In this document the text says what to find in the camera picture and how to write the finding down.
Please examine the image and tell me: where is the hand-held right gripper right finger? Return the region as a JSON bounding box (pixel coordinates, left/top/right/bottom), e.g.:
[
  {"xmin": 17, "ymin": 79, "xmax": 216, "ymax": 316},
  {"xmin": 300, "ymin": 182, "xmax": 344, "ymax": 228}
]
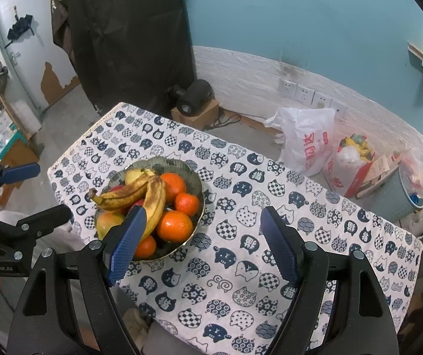
[{"xmin": 260, "ymin": 206, "xmax": 400, "ymax": 355}]

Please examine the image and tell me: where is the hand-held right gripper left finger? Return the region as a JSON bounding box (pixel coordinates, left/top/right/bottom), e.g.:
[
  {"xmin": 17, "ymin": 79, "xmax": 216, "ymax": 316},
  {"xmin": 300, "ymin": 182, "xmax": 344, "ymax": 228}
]
[{"xmin": 7, "ymin": 205, "xmax": 148, "ymax": 355}]

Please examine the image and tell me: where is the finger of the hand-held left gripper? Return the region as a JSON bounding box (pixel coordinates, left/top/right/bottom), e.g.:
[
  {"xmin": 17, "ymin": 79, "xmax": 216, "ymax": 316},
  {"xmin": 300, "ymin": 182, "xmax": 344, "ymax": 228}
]
[
  {"xmin": 0, "ymin": 162, "xmax": 41, "ymax": 208},
  {"xmin": 0, "ymin": 204, "xmax": 72, "ymax": 277}
]

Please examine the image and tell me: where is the small orange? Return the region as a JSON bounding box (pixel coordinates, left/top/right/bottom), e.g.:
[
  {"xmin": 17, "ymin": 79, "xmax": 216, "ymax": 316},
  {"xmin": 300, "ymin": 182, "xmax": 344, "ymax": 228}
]
[
  {"xmin": 134, "ymin": 235, "xmax": 157, "ymax": 259},
  {"xmin": 175, "ymin": 192, "xmax": 200, "ymax": 218}
]

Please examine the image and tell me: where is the yellow green mango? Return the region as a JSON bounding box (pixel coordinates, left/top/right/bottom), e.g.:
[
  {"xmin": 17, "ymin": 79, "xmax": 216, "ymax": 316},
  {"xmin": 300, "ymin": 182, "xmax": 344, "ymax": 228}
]
[{"xmin": 96, "ymin": 211, "xmax": 126, "ymax": 241}]

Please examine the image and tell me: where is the large orange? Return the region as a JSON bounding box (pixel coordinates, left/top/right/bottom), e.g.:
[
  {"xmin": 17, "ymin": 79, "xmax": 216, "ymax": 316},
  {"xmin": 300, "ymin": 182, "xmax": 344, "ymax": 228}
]
[{"xmin": 156, "ymin": 210, "xmax": 194, "ymax": 243}]

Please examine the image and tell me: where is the yellow apple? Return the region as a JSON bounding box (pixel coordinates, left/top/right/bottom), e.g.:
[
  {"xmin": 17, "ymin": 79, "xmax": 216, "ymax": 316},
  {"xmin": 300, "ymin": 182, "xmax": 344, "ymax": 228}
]
[{"xmin": 124, "ymin": 169, "xmax": 149, "ymax": 185}]

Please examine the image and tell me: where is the medium orange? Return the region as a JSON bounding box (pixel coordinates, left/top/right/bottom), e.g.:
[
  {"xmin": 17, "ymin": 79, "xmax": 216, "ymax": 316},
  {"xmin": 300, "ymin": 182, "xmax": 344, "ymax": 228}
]
[{"xmin": 160, "ymin": 172, "xmax": 187, "ymax": 204}]

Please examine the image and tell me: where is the green glass dish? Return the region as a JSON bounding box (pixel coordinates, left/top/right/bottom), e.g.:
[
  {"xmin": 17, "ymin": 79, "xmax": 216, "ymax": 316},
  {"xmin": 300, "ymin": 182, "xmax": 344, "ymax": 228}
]
[{"xmin": 95, "ymin": 156, "xmax": 205, "ymax": 263}]

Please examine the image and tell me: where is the cat print tablecloth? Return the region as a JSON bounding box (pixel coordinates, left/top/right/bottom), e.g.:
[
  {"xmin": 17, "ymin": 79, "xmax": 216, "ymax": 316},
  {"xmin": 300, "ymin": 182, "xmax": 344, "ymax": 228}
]
[{"xmin": 47, "ymin": 102, "xmax": 423, "ymax": 355}]

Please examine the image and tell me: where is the white plastic container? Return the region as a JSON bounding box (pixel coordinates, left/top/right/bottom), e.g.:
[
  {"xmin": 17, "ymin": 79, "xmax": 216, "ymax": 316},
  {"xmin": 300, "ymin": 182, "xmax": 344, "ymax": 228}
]
[{"xmin": 13, "ymin": 100, "xmax": 44, "ymax": 137}]

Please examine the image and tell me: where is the brown fuzzy object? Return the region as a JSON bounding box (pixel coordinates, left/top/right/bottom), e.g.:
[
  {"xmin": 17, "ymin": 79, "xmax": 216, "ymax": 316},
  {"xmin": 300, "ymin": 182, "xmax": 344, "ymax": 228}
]
[{"xmin": 123, "ymin": 309, "xmax": 151, "ymax": 348}]

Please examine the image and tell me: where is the red and white paper bag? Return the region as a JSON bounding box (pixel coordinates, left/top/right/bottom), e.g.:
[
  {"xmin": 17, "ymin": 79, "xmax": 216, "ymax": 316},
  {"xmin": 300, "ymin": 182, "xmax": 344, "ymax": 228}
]
[{"xmin": 322, "ymin": 133, "xmax": 377, "ymax": 198}]

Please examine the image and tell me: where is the white plastic bag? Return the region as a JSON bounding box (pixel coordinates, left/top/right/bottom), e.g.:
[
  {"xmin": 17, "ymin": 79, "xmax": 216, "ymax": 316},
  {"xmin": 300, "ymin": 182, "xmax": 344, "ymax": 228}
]
[{"xmin": 264, "ymin": 107, "xmax": 336, "ymax": 177}]

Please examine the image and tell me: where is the white door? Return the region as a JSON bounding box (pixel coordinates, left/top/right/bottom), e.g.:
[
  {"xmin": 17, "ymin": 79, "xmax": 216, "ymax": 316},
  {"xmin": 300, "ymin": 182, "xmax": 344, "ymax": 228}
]
[{"xmin": 0, "ymin": 0, "xmax": 82, "ymax": 113}]

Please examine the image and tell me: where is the white red cardboard leaflet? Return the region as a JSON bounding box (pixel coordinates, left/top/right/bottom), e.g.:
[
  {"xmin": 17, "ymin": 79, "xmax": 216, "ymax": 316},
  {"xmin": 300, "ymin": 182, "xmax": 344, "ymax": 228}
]
[{"xmin": 357, "ymin": 151, "xmax": 401, "ymax": 198}]

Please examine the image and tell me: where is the grey trash bin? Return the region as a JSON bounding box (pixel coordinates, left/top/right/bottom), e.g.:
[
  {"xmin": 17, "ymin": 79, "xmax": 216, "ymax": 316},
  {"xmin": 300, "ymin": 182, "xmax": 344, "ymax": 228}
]
[{"xmin": 374, "ymin": 163, "xmax": 423, "ymax": 222}]

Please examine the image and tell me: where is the black folded umbrella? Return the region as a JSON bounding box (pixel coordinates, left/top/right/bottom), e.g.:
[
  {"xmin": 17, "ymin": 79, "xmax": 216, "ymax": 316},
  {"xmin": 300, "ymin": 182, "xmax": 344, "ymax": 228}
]
[{"xmin": 6, "ymin": 5, "xmax": 35, "ymax": 49}]

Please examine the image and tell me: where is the pink plastic bag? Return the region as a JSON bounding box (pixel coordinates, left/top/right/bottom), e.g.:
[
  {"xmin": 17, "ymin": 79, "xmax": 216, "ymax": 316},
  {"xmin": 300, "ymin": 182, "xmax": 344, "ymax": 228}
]
[{"xmin": 400, "ymin": 148, "xmax": 423, "ymax": 193}]

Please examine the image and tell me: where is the brown hanging cloth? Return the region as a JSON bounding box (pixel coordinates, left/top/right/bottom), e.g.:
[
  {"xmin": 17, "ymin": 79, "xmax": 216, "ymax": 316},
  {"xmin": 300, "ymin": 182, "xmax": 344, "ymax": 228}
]
[{"xmin": 45, "ymin": 0, "xmax": 71, "ymax": 50}]

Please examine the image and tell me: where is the black round device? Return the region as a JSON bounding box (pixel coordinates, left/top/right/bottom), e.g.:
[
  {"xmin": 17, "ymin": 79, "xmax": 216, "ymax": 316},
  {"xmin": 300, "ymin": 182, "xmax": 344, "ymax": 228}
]
[{"xmin": 167, "ymin": 79, "xmax": 214, "ymax": 116}]

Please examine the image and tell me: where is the black curtain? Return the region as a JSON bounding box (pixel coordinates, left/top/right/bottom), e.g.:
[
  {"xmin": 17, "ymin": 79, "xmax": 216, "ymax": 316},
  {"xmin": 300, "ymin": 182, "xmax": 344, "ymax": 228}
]
[{"xmin": 65, "ymin": 0, "xmax": 197, "ymax": 109}]

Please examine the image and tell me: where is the black floor cable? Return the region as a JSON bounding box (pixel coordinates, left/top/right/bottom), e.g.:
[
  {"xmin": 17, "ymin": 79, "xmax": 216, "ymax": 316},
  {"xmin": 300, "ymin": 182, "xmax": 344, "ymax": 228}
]
[{"xmin": 211, "ymin": 111, "xmax": 271, "ymax": 130}]

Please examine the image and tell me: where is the white wall socket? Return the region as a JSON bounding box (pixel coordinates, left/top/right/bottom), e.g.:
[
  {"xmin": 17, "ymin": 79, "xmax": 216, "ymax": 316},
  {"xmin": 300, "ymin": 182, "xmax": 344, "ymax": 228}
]
[
  {"xmin": 295, "ymin": 84, "xmax": 315, "ymax": 105},
  {"xmin": 278, "ymin": 79, "xmax": 298, "ymax": 99},
  {"xmin": 330, "ymin": 100, "xmax": 348, "ymax": 119},
  {"xmin": 313, "ymin": 92, "xmax": 332, "ymax": 111}
]

